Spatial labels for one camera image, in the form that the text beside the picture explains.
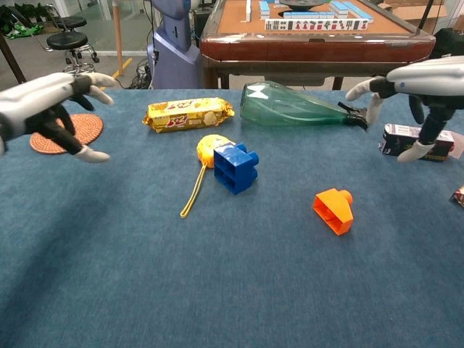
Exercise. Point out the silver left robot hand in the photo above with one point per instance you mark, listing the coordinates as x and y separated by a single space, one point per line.
32 98

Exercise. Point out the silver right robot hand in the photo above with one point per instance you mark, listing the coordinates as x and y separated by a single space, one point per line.
431 78

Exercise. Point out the orange building block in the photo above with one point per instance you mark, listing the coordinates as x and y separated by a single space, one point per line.
335 212

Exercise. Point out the blue building block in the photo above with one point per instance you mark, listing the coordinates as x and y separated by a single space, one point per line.
235 170

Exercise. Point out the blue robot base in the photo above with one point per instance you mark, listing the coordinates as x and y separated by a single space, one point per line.
170 61

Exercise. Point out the black bag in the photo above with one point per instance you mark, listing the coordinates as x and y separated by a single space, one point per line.
449 41

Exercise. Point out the dark table leg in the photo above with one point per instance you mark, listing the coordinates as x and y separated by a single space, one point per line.
11 58

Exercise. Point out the round woven coaster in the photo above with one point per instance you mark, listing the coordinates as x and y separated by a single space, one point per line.
87 127

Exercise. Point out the black swivel stool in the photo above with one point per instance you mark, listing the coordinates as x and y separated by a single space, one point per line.
67 39
70 21

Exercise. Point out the cardboard box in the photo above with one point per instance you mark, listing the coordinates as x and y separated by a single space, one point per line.
417 11

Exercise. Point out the green plants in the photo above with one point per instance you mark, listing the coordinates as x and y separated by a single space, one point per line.
21 29

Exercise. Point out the black and white carton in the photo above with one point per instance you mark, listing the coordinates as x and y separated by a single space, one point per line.
395 145

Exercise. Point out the wooden pole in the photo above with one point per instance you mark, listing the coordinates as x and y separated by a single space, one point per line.
118 36

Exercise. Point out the red silver foil packet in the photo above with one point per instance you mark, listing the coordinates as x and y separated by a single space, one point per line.
459 196

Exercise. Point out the brown mahjong table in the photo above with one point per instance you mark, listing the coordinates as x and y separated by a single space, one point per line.
311 49

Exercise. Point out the mahjong tile row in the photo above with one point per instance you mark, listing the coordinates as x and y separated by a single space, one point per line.
319 24

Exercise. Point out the green spray bottle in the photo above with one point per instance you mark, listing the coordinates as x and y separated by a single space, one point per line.
282 107

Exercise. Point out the yellow biscuit packet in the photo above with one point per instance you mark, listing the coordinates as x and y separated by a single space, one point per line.
188 114

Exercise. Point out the yellow tape measure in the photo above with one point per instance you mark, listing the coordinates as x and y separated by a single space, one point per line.
206 148

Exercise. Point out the blue felt table cloth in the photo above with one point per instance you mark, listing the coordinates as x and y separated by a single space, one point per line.
108 272

